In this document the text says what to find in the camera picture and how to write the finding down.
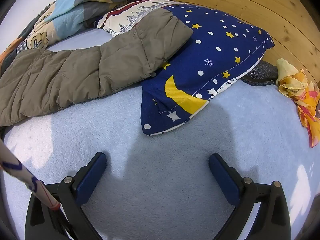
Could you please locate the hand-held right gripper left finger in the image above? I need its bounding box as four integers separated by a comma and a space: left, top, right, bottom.
25, 152, 108, 240

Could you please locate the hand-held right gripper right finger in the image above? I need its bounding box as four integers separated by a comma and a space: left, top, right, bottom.
209, 153, 292, 240

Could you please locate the olive puffer jacket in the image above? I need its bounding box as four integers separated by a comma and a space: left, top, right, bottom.
0, 11, 194, 128

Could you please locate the light blue cloud bed sheet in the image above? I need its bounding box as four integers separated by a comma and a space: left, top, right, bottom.
0, 27, 320, 240

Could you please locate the dark patterned cloth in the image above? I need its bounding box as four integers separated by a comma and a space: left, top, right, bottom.
241, 61, 279, 87

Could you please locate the yellow orange scarf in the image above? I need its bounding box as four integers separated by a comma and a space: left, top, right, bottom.
276, 58, 320, 148

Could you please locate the navy star and moon pillow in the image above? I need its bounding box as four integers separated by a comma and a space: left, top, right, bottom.
140, 2, 275, 137

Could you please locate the patchwork fleece blanket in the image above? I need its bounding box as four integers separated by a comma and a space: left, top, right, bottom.
0, 0, 140, 64

